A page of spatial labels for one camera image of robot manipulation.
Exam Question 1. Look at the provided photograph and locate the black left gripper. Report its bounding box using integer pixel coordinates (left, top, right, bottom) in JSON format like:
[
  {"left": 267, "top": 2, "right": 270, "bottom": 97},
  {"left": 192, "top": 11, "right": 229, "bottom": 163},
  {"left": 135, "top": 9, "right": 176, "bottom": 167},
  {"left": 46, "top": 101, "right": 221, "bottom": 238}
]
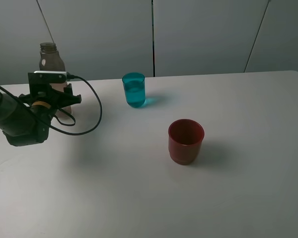
[{"left": 18, "top": 82, "right": 81, "bottom": 117}]

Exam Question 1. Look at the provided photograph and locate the clear smoky plastic bottle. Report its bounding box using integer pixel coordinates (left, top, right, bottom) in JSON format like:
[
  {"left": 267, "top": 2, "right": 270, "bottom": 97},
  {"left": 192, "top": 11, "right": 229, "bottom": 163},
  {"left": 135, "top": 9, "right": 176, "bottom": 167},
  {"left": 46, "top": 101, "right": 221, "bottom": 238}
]
[{"left": 38, "top": 42, "right": 75, "bottom": 119}]

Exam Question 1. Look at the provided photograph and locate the teal translucent plastic cup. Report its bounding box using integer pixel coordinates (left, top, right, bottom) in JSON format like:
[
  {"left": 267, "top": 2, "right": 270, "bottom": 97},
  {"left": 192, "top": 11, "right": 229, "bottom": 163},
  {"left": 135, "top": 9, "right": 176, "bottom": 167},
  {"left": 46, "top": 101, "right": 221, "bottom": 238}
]
[{"left": 122, "top": 72, "right": 146, "bottom": 108}]

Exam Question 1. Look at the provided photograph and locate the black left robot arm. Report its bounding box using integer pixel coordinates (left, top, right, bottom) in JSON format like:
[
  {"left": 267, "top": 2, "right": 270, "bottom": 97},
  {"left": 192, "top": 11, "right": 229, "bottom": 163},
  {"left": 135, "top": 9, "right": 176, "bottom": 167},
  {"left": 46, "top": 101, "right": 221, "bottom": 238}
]
[{"left": 0, "top": 83, "right": 81, "bottom": 147}]

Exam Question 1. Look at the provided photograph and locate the red plastic cup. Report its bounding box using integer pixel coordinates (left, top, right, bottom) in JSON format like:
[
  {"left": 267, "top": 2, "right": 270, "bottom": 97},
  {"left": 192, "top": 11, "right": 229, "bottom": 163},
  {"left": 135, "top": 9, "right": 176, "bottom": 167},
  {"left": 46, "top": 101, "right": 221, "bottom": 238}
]
[{"left": 168, "top": 119, "right": 205, "bottom": 165}]

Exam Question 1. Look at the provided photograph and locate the black camera cable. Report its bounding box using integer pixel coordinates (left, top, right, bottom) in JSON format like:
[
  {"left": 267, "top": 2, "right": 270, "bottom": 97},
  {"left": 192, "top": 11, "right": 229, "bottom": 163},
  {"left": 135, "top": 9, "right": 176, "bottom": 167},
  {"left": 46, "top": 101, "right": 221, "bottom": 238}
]
[{"left": 0, "top": 73, "right": 103, "bottom": 136}]

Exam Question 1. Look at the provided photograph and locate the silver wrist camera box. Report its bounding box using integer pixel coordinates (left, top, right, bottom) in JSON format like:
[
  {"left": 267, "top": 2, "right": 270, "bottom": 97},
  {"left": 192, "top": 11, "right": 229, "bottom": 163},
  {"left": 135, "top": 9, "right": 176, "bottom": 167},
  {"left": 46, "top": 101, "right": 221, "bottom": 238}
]
[{"left": 28, "top": 70, "right": 68, "bottom": 84}]

